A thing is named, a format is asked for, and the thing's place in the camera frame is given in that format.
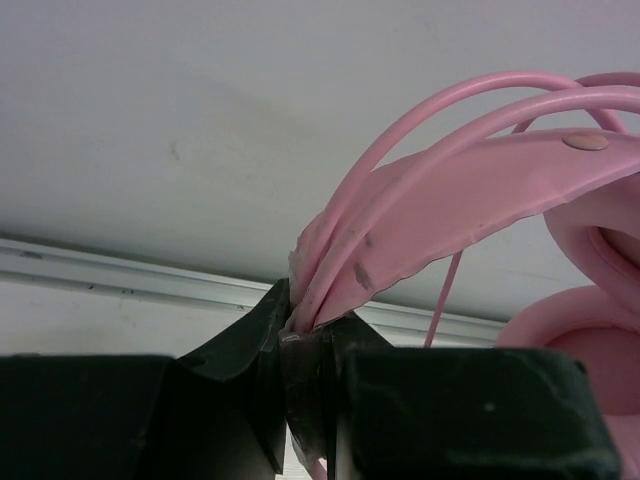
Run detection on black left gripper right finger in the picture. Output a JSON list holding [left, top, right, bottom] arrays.
[[321, 314, 622, 479]]

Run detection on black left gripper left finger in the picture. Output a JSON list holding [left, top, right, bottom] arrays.
[[1, 280, 290, 479]]

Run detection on pink headphones with cable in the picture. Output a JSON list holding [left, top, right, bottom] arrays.
[[288, 71, 639, 479]]

